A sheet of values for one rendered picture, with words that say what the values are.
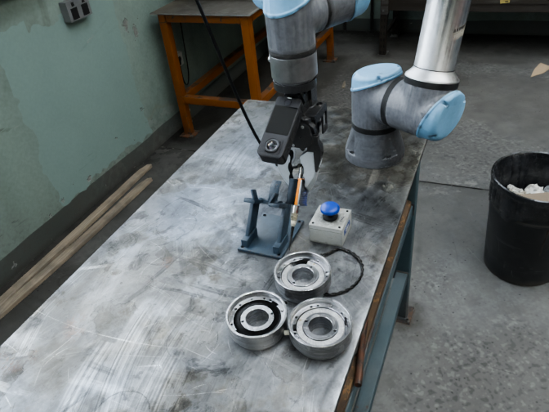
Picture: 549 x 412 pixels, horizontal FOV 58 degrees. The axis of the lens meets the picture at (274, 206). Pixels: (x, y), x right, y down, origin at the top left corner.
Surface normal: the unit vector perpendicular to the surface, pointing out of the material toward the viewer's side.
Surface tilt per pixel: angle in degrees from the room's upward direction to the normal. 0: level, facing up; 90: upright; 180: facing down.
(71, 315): 0
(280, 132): 31
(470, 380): 0
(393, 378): 0
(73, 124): 90
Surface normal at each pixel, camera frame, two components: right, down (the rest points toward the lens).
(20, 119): 0.92, 0.15
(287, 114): -0.26, -0.39
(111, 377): -0.10, -0.80
